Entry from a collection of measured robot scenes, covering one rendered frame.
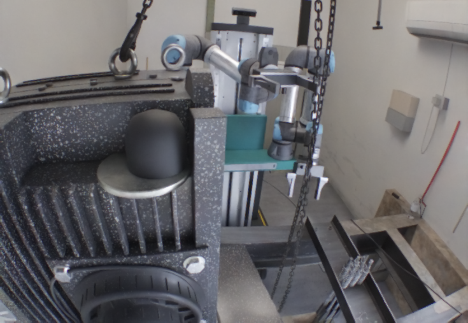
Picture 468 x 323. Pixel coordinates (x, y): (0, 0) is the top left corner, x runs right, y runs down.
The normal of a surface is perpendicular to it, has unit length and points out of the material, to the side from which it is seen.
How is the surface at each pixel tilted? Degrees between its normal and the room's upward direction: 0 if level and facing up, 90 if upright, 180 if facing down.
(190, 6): 90
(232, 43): 90
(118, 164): 0
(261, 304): 0
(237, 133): 90
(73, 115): 90
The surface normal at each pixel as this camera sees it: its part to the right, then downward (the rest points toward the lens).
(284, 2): 0.08, 0.42
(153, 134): 0.23, -0.07
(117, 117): 0.30, 0.42
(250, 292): 0.07, -0.91
